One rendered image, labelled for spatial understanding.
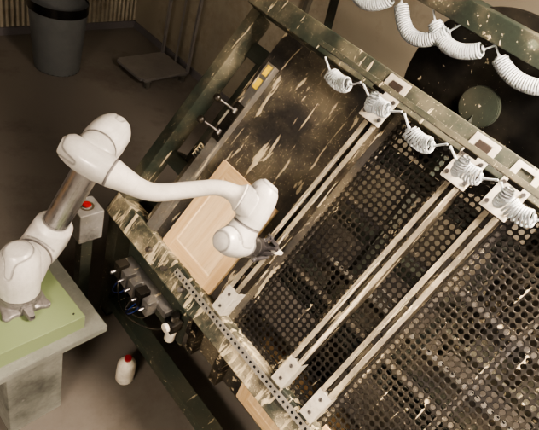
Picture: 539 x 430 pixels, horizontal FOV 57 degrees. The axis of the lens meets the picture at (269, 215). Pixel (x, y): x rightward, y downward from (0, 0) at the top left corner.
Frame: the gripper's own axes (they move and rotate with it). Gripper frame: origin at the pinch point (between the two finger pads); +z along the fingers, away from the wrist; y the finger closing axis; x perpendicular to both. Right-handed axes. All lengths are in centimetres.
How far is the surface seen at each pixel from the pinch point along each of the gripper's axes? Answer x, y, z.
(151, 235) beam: 56, -39, 3
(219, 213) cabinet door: 36.0, -8.6, 6.7
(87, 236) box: 76, -60, -9
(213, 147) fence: 59, 12, 4
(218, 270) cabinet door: 18.0, -26.8, 6.6
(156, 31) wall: 395, 19, 234
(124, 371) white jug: 35, -113, 29
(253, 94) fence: 59, 42, 4
